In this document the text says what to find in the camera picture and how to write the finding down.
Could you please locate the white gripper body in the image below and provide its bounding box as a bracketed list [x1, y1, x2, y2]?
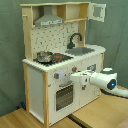
[70, 72, 90, 85]

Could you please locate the silver toy pot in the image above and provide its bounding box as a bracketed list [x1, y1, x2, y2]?
[37, 51, 53, 63]

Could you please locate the white microwave door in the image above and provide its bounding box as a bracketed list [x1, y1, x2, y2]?
[89, 3, 106, 22]

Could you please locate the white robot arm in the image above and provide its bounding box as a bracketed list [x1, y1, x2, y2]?
[70, 68, 128, 99]

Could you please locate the wooden toy kitchen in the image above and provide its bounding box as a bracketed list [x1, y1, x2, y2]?
[22, 2, 105, 127]

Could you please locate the grey water dispenser panel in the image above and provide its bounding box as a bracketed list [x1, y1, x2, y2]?
[87, 64, 96, 72]

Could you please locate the left red stove knob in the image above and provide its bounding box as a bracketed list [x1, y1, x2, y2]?
[54, 73, 60, 79]

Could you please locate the toy oven door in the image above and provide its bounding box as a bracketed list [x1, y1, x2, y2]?
[56, 85, 74, 111]

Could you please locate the grey toy sink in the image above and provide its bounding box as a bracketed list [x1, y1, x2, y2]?
[66, 47, 94, 56]

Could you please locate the black toy stovetop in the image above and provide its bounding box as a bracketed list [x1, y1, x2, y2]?
[35, 53, 71, 66]

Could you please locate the black toy faucet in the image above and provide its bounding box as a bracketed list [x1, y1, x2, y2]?
[67, 33, 82, 49]

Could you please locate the grey range hood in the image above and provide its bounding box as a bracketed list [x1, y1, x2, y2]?
[35, 5, 64, 27]

